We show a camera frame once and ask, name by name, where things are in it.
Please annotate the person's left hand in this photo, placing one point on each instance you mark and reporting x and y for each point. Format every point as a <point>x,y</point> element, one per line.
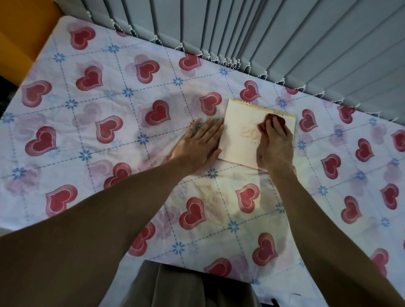
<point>196,148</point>

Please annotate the person's right hand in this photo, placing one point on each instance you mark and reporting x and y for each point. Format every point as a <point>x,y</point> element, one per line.
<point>276,151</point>

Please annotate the person's right thumb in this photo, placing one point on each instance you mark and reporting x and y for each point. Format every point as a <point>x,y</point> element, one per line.
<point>262,129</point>

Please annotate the person's left thumb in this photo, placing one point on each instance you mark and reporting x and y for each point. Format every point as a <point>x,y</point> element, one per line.
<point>215,155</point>

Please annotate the person's left little finger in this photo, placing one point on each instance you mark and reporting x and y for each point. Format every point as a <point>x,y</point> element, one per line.
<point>192,128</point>

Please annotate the person's left middle finger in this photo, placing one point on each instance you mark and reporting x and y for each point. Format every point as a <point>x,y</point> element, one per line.
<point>209,128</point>

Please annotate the red cleaning cloth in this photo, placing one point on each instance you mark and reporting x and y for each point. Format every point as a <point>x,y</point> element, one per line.
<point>272,118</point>

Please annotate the white spiral desk calendar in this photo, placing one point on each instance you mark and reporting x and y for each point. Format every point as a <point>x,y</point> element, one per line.
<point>239,139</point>

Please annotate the person's right forearm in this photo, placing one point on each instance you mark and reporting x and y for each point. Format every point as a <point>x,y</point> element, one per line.
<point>322,240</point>

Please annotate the person's left forearm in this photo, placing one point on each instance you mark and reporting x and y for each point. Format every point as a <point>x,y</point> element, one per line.
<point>95,234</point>

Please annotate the white heart-print tablecloth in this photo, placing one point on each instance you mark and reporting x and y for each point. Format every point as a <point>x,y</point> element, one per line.
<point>126,142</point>

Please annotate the grey vertical window blinds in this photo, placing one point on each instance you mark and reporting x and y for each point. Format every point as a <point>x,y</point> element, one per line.
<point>284,38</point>

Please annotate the yellow furniture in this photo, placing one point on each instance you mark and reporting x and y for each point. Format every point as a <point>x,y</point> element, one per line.
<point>19,34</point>

